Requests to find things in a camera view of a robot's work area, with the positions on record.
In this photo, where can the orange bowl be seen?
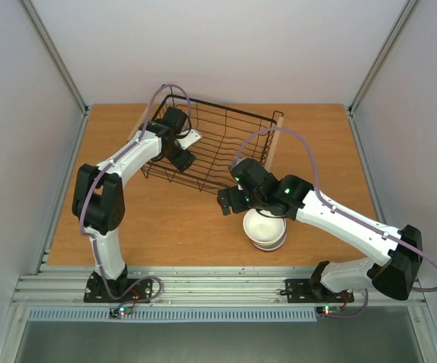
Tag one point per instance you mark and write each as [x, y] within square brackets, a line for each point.
[255, 220]

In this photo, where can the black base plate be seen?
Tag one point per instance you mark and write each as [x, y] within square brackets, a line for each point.
[299, 290]
[122, 289]

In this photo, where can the left circuit board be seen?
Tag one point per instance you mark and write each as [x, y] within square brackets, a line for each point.
[122, 311]

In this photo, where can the white bowl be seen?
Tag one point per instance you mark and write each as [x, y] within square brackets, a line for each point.
[279, 242]

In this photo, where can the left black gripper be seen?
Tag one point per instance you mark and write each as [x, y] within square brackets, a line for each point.
[183, 163]

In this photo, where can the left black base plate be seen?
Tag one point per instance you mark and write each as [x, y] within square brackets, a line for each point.
[122, 289]

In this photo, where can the red bottom bowl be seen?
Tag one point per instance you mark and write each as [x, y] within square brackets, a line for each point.
[268, 248]

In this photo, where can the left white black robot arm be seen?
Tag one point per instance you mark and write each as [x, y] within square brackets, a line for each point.
[99, 199]

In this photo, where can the circuit board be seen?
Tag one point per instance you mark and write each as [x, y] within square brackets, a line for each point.
[122, 311]
[328, 310]

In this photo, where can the right circuit board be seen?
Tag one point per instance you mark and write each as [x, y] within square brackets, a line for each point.
[328, 310]

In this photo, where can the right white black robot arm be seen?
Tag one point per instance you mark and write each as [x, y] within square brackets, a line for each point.
[392, 256]

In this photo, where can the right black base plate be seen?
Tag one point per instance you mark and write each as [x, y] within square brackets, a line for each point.
[299, 290]

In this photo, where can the grey slotted cable duct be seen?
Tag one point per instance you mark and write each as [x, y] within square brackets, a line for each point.
[168, 315]

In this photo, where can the black wire dish rack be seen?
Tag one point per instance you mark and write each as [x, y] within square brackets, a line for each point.
[226, 130]

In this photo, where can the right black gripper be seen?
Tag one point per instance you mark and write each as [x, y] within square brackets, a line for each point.
[225, 200]

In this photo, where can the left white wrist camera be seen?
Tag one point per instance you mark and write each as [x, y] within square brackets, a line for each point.
[188, 138]

